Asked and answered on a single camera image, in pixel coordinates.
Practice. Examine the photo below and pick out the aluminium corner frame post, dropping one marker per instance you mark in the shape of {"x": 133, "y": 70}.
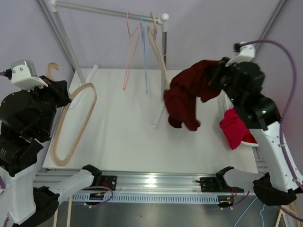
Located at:
{"x": 273, "y": 19}

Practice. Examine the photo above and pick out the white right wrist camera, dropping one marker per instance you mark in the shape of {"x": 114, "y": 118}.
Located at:
{"x": 245, "y": 53}

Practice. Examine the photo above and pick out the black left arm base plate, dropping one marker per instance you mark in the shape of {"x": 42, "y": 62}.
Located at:
{"x": 108, "y": 181}

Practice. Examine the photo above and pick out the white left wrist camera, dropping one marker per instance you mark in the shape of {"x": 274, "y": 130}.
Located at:
{"x": 22, "y": 74}

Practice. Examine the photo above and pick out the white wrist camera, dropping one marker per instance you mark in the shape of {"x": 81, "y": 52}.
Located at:
{"x": 245, "y": 53}
{"x": 22, "y": 74}

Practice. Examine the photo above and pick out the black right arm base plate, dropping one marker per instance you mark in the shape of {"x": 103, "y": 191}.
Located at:
{"x": 211, "y": 184}

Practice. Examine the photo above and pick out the white slotted cable duct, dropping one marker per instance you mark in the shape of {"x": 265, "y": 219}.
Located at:
{"x": 146, "y": 198}

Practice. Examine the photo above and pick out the red t shirt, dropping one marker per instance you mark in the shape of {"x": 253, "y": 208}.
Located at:
{"x": 249, "y": 139}

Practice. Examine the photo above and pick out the light blue thin hanger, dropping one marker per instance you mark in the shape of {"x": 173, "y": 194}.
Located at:
{"x": 144, "y": 53}

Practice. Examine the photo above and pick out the magenta pink t shirt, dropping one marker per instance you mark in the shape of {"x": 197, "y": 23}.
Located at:
{"x": 234, "y": 128}

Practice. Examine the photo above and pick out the beige wooden hanger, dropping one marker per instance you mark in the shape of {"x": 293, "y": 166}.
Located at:
{"x": 152, "y": 37}

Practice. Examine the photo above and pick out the silver clothes rack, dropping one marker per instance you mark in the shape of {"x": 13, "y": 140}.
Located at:
{"x": 162, "y": 26}

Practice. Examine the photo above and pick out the dark maroon t shirt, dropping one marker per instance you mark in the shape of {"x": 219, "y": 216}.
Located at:
{"x": 185, "y": 88}

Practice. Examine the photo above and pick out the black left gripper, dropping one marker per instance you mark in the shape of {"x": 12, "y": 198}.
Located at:
{"x": 59, "y": 88}

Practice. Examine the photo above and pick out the aluminium frame rail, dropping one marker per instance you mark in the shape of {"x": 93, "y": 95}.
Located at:
{"x": 132, "y": 182}

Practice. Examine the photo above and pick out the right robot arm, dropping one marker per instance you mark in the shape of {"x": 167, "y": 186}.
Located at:
{"x": 242, "y": 82}

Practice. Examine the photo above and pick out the pink thin hanger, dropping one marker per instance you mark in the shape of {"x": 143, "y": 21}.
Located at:
{"x": 133, "y": 38}

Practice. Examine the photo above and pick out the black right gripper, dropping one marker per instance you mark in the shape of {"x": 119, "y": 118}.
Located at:
{"x": 220, "y": 68}

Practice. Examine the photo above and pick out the white perforated plastic basket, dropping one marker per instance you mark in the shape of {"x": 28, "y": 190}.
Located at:
{"x": 228, "y": 105}

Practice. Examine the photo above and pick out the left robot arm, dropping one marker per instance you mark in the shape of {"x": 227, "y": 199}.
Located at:
{"x": 26, "y": 122}

